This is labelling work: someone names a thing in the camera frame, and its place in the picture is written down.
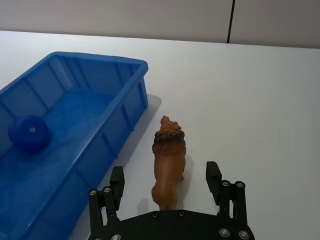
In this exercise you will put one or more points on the blue ball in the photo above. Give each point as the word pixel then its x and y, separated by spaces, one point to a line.
pixel 28 133

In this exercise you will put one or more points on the brown toy lion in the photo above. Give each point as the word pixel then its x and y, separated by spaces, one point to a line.
pixel 168 165

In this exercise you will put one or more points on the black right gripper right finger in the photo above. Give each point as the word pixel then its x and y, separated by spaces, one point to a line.
pixel 214 180

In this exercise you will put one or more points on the blue plastic bin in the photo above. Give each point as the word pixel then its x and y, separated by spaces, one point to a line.
pixel 82 140

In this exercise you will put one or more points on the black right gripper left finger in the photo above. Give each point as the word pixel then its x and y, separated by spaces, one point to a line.
pixel 116 186

